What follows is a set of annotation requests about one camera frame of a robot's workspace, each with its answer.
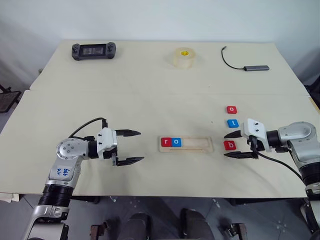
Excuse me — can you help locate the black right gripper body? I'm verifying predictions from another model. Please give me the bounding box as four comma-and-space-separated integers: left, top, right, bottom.
240, 130, 266, 160

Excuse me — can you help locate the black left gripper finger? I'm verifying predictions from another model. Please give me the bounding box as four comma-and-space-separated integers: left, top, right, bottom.
119, 156, 146, 167
119, 129, 142, 138

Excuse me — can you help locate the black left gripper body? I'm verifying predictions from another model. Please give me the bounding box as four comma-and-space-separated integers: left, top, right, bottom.
102, 129, 122, 168

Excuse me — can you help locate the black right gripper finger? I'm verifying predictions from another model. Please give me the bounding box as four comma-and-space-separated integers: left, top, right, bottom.
223, 151, 254, 160
223, 129, 244, 139

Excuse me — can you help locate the red letter b block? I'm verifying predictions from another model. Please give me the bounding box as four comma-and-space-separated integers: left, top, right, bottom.
223, 140, 238, 152

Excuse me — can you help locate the blue letter t block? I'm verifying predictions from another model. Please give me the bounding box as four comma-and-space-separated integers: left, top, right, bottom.
226, 118, 241, 129

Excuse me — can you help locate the wooden letter tray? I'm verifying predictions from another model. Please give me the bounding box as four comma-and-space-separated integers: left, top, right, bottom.
157, 135, 215, 153

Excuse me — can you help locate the dark rounded shape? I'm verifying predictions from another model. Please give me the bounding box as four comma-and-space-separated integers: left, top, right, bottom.
180, 207, 214, 240
125, 211, 151, 240

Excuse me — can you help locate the grey USB hub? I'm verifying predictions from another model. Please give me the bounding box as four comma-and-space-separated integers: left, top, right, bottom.
242, 65, 271, 72

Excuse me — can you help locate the dark equipment behind table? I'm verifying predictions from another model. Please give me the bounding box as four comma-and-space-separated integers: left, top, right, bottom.
303, 74, 320, 112

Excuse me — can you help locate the black handheld game console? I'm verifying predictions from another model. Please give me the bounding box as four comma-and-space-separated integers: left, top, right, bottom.
71, 42, 117, 61

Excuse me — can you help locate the clear tape roll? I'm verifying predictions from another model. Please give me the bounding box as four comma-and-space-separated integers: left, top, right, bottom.
172, 46, 197, 70

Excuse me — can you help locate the beige board under table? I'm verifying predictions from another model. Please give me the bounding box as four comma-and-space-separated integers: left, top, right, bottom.
0, 192, 21, 204

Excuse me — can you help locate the black metal stand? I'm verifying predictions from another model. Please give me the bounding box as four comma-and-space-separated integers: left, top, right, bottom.
0, 84, 22, 115

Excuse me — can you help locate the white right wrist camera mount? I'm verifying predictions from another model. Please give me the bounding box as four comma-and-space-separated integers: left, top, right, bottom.
240, 118, 272, 153

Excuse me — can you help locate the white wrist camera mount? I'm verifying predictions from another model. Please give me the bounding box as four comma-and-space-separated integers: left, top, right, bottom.
240, 118, 272, 153
96, 127, 118, 161

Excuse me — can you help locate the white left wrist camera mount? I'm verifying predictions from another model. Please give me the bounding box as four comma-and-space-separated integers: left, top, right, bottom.
96, 127, 118, 161

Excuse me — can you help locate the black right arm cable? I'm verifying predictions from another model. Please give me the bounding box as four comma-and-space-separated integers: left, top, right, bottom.
256, 146, 309, 186

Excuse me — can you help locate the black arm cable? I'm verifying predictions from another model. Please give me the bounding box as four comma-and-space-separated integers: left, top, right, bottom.
68, 117, 109, 139
256, 146, 309, 186

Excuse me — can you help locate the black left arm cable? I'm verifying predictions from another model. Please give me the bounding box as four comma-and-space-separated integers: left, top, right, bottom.
68, 117, 109, 139

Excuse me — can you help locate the black USB hub cable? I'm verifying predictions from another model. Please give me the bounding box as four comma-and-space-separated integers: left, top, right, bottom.
220, 45, 247, 70

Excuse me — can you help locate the brown caster bracket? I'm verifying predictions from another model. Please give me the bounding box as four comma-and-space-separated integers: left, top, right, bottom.
89, 219, 114, 240
218, 221, 249, 240

